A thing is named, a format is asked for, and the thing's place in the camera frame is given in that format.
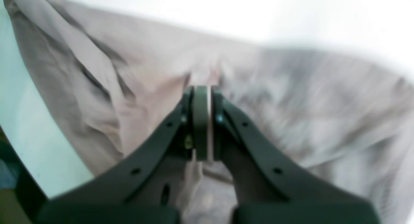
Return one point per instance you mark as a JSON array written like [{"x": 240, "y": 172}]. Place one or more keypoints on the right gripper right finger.
[{"x": 270, "y": 187}]

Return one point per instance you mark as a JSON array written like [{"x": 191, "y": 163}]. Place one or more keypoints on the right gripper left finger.
[{"x": 142, "y": 188}]

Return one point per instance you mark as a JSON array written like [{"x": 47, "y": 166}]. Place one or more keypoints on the mauve t-shirt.
[{"x": 109, "y": 79}]

